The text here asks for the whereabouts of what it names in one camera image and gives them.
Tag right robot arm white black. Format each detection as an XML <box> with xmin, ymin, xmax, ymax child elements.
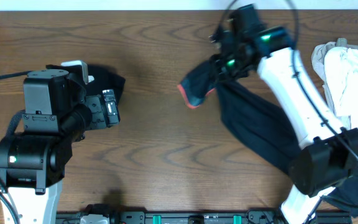
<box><xmin>217</xmin><ymin>5</ymin><xmax>358</xmax><ymax>223</ymax></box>

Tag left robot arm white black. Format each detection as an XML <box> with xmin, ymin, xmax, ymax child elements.
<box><xmin>0</xmin><ymin>89</ymin><xmax>119</xmax><ymax>223</ymax></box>

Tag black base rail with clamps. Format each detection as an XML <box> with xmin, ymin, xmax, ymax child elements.
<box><xmin>56</xmin><ymin>203</ymin><xmax>352</xmax><ymax>224</ymax></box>

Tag folded black polo shirt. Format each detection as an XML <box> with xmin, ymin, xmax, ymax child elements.
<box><xmin>32</xmin><ymin>60</ymin><xmax>126</xmax><ymax>114</ymax></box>

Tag white crumpled garment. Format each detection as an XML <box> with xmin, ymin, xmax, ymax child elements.
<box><xmin>324</xmin><ymin>47</ymin><xmax>358</xmax><ymax>129</ymax></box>

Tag beige grey garment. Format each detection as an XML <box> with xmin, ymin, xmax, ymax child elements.
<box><xmin>311</xmin><ymin>38</ymin><xmax>358</xmax><ymax>112</ymax></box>

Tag dark navy leggings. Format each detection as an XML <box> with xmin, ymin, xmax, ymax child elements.
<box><xmin>177</xmin><ymin>58</ymin><xmax>358</xmax><ymax>218</ymax></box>

